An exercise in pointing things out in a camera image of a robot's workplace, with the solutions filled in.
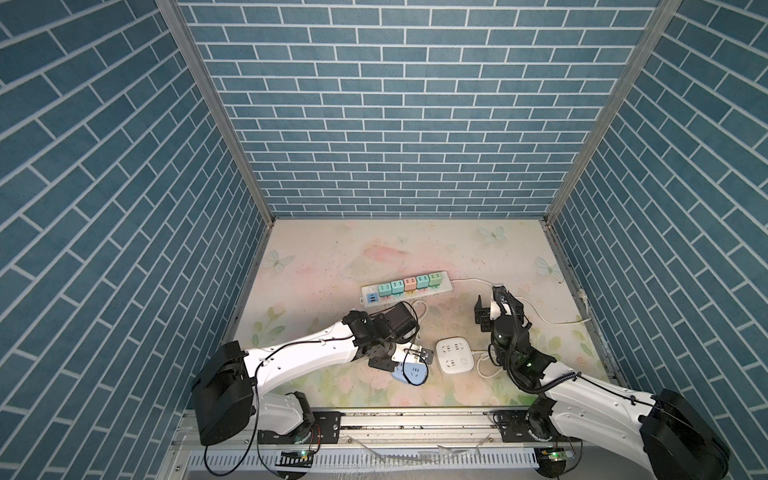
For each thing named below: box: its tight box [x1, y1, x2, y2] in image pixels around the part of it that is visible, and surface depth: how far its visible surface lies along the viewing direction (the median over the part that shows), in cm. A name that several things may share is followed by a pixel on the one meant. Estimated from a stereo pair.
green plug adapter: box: [428, 272, 442, 288], surface depth 97 cm
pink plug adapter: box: [403, 277, 417, 291], surface depth 96 cm
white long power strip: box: [359, 272, 453, 308], surface depth 98 cm
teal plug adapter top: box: [378, 283, 392, 298], surface depth 93 cm
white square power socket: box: [436, 336, 475, 375], surface depth 86 cm
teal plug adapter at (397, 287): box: [390, 280, 405, 295], surface depth 95 cm
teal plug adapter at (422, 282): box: [416, 274, 429, 289], surface depth 96 cm
